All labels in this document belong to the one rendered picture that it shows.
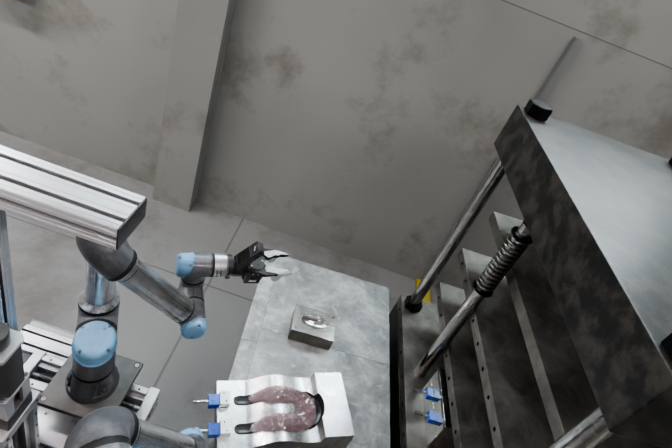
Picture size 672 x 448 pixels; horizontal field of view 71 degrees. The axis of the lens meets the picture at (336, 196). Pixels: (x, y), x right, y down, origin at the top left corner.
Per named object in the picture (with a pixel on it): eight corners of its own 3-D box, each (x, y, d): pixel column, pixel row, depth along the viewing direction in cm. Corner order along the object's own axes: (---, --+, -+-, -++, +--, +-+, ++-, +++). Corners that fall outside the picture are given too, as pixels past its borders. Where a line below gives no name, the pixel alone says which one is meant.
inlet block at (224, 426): (190, 442, 164) (192, 434, 161) (190, 427, 167) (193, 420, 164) (228, 440, 168) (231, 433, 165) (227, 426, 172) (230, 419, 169)
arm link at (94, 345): (68, 383, 136) (68, 356, 129) (74, 343, 146) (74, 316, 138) (114, 379, 141) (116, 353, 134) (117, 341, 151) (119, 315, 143)
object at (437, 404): (426, 447, 196) (445, 426, 186) (422, 388, 218) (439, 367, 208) (534, 476, 201) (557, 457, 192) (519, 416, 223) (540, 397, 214)
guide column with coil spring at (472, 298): (387, 411, 241) (525, 227, 168) (387, 401, 245) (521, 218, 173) (397, 414, 241) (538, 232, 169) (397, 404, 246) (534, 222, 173)
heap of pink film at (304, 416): (250, 437, 168) (255, 427, 164) (247, 391, 182) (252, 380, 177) (318, 434, 177) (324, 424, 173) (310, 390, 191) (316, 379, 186)
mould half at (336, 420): (214, 457, 165) (219, 442, 159) (214, 388, 184) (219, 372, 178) (345, 449, 182) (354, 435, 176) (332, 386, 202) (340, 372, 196)
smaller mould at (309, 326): (287, 338, 214) (291, 329, 210) (292, 313, 226) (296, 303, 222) (328, 350, 216) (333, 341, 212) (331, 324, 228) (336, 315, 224)
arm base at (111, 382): (54, 394, 142) (53, 376, 136) (83, 353, 154) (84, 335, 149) (102, 410, 143) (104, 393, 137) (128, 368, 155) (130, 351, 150)
